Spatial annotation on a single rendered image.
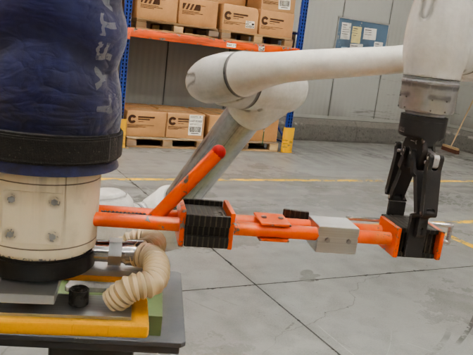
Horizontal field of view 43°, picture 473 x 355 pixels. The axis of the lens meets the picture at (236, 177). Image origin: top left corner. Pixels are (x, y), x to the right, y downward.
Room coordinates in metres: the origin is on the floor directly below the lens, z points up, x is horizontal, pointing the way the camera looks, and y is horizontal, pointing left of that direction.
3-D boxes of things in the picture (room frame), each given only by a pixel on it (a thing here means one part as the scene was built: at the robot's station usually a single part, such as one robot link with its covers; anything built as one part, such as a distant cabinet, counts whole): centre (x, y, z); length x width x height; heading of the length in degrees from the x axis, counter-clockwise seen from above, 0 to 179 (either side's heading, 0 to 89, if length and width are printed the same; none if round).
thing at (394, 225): (0.98, -0.30, 1.23); 0.08 x 0.07 x 0.05; 101
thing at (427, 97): (0.99, -0.29, 1.47); 0.09 x 0.09 x 0.06
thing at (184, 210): (0.92, 0.04, 1.23); 0.10 x 0.08 x 0.06; 11
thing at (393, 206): (1.04, -0.29, 1.25); 0.03 x 0.01 x 0.07; 100
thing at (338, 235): (0.96, -0.17, 1.23); 0.07 x 0.07 x 0.04; 11
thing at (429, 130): (0.99, -0.29, 1.40); 0.08 x 0.07 x 0.09; 10
